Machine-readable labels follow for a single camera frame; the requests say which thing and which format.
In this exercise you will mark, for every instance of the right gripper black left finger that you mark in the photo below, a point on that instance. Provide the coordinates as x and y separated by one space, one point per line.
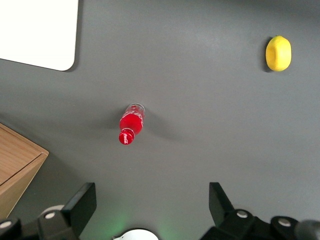
75 215

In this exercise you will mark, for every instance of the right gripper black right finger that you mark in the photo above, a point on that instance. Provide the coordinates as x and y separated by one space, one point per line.
225 217

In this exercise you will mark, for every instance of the wooden drawer cabinet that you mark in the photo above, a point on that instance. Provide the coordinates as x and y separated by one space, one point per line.
15 160

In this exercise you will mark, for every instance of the red cola bottle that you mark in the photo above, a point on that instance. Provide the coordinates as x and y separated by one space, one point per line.
131 123

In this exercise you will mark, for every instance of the yellow lemon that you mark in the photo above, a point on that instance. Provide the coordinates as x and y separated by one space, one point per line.
278 53

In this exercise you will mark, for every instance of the cream plastic tray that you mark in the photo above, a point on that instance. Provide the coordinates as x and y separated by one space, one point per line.
37 30

